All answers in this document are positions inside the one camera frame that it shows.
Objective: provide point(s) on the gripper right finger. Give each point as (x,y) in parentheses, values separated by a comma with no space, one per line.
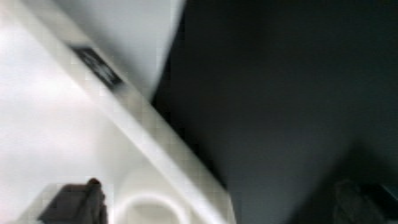
(355,209)

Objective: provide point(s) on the white square tabletop part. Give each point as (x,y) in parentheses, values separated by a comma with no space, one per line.
(85,141)

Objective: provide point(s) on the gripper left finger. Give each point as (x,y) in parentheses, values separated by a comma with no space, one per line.
(76,206)

